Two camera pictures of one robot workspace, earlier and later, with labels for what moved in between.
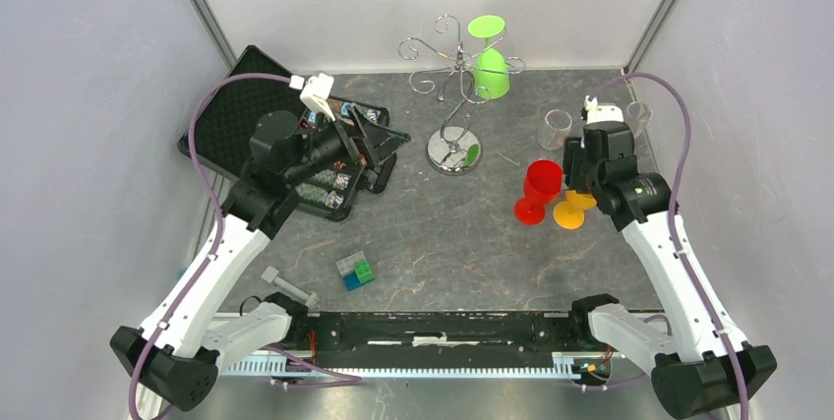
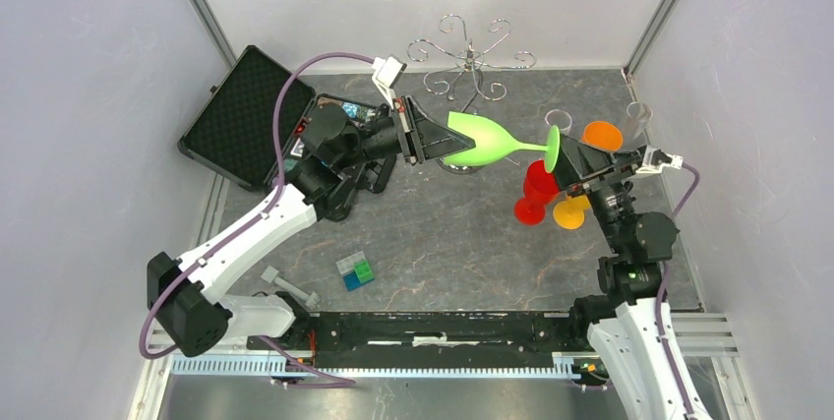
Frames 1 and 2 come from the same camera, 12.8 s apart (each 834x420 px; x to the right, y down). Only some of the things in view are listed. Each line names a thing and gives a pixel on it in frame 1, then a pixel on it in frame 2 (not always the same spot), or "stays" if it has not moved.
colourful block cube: x=356 y=270 stays
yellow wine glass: x=570 y=213 stays
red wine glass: x=542 y=184 stays
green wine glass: x=491 y=73 → x=491 y=144
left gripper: x=383 y=142 → x=431 y=140
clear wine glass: x=638 y=115 stays
